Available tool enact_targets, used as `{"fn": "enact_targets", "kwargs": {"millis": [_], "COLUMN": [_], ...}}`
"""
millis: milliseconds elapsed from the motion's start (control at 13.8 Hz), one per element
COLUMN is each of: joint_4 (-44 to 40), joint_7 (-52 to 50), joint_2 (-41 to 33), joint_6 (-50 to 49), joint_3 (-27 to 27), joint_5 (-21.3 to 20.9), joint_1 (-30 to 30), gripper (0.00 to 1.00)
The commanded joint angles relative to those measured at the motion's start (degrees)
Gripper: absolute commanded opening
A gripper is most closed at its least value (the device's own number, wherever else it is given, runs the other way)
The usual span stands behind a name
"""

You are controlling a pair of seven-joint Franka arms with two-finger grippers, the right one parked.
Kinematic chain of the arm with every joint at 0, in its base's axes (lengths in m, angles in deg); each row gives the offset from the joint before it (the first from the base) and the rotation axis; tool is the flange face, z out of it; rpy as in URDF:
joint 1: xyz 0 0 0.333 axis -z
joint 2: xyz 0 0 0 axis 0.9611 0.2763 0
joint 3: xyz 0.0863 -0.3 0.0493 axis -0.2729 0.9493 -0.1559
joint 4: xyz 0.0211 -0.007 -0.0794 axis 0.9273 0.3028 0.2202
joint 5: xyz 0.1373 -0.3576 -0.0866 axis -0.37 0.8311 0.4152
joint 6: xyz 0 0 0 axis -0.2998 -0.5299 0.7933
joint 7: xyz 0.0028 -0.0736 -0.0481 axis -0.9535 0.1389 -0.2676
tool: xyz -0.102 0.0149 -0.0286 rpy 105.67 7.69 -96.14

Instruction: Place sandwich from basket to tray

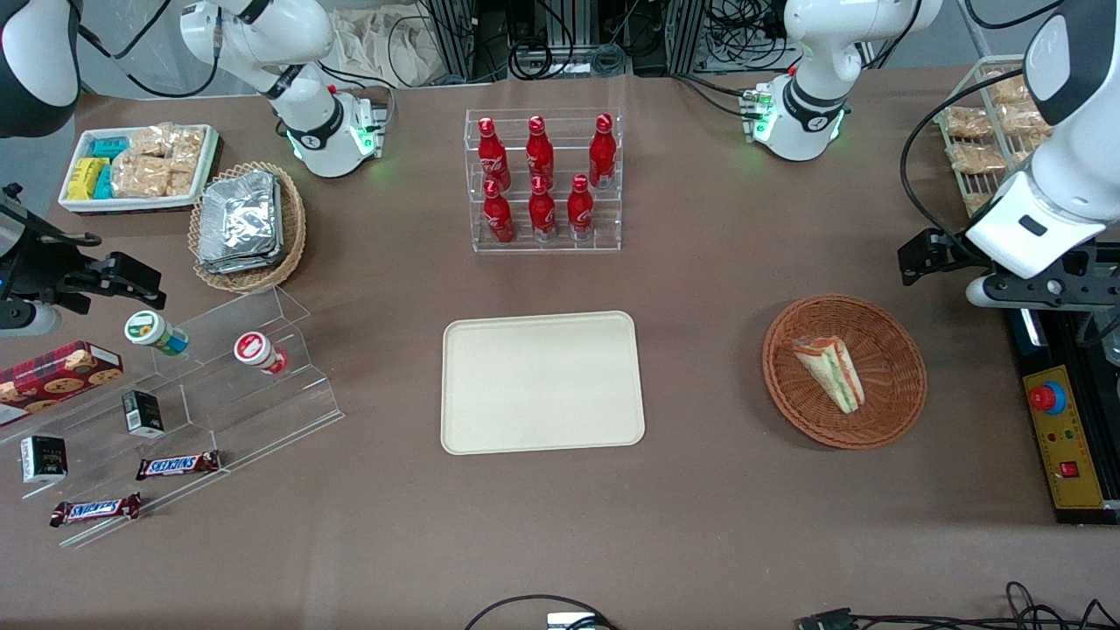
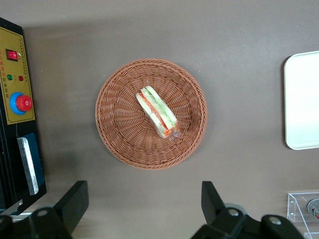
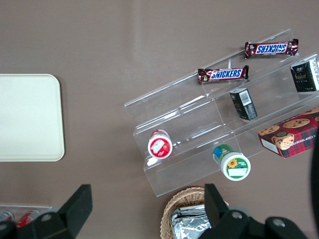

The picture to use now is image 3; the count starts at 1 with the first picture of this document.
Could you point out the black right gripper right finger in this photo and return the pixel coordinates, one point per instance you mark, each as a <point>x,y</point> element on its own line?
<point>214,206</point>

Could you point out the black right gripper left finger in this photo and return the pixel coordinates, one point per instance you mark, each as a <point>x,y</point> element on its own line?
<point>72,209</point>

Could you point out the tan wicker basket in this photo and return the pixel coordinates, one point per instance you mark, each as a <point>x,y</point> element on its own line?
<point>184,196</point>

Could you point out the cream plastic tray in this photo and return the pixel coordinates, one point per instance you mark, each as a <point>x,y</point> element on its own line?
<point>30,117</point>

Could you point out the silver foil packet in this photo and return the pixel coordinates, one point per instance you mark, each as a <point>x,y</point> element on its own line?
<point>189,229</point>
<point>192,210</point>

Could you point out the green lid sunflower cup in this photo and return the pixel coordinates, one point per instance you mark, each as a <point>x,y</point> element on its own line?
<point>234,166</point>

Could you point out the clear acrylic can rack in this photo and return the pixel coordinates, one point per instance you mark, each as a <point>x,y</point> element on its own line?
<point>27,207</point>

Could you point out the red soda can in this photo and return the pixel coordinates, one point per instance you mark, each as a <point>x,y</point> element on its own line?
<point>5,216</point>
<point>26,217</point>

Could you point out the red lid yogurt cup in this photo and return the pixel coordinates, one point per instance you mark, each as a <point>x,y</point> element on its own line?
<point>160,147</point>

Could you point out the clear acrylic tiered stand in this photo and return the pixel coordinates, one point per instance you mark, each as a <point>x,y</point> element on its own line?
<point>189,117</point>

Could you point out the red tartan cookie box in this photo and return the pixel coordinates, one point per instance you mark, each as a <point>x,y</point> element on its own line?
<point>291,137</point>

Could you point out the black drink carton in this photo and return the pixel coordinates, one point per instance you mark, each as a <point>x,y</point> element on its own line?
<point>305,76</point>
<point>244,104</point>

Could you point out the Snickers chocolate bar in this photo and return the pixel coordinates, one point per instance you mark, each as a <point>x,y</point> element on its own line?
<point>271,48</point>
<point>224,74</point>

